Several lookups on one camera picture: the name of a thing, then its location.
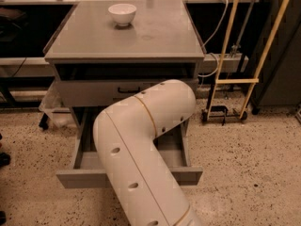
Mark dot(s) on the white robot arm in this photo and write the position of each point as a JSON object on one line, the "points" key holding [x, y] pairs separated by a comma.
{"points": [[124, 135]]}

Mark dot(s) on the open grey middle drawer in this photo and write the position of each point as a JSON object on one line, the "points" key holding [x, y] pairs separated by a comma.
{"points": [[87, 171]]}

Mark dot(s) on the grey drawer cabinet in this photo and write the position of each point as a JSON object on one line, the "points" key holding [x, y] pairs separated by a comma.
{"points": [[161, 43]]}

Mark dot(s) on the closed grey upper drawer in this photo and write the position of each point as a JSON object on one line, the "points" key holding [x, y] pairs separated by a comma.
{"points": [[84, 93]]}

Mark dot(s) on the white ceramic bowl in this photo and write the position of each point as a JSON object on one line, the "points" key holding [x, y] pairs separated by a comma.
{"points": [[122, 14]]}

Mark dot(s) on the clear plastic bin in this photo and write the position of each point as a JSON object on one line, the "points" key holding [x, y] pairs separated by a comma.
{"points": [[52, 105]]}

